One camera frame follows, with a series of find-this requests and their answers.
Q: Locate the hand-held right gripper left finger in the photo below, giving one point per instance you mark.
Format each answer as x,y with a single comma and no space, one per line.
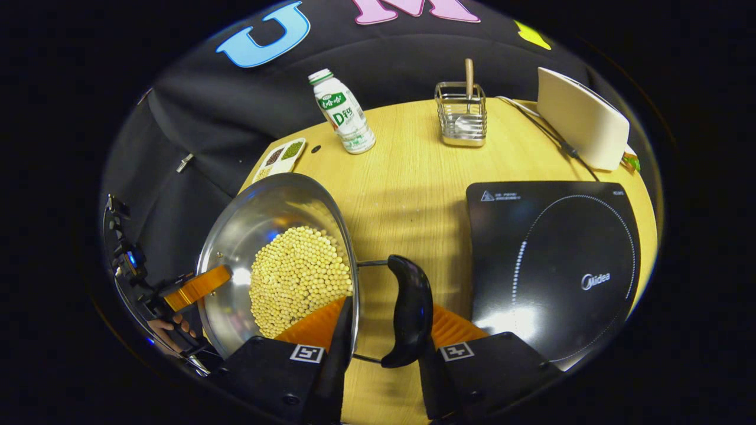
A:
277,378

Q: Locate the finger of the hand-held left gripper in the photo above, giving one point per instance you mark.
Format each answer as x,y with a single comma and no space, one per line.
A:
198,287

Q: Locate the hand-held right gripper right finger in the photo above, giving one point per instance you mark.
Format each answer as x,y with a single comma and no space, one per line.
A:
496,372

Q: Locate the black induction cooktop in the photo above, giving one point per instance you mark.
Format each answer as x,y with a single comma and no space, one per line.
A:
555,254

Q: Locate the pile of soybeans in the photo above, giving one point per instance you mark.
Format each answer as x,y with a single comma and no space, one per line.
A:
295,277

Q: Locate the small silver clip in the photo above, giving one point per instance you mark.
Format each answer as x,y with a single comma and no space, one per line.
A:
184,163

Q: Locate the white divided dish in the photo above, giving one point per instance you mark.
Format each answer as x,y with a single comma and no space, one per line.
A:
277,159

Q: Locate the black backdrop cloth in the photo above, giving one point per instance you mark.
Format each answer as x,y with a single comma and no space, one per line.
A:
236,106

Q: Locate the white bottle with green label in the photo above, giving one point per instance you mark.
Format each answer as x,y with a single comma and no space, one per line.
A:
342,112

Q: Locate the sandwich with lettuce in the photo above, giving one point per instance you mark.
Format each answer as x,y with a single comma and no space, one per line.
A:
631,162

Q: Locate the white toaster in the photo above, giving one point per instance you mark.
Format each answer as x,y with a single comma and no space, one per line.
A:
582,121

